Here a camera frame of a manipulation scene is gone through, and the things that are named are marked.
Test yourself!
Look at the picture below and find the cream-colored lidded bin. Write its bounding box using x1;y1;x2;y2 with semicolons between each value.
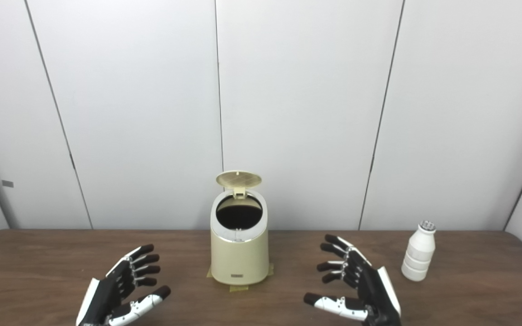
210;170;270;286

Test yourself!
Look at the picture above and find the small white plastic bottle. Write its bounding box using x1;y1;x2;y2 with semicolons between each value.
401;221;437;282

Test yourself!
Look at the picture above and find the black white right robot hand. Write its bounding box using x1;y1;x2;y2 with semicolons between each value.
304;234;402;326

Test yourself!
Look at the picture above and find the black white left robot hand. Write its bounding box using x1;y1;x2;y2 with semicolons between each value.
76;244;171;326

